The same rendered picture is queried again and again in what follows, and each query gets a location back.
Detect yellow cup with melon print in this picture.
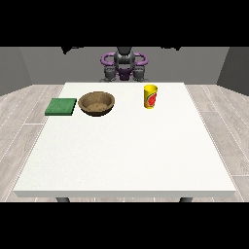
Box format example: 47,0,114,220
143,84,159,110

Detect grey robot trunk purple rings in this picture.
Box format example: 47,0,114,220
98,46,151,84

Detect green square pad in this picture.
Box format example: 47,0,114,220
44,97,78,117

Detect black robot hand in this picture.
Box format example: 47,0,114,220
60,46,86,55
160,46,182,52

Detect brown wooden bowl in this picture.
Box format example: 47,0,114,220
77,90,117,118

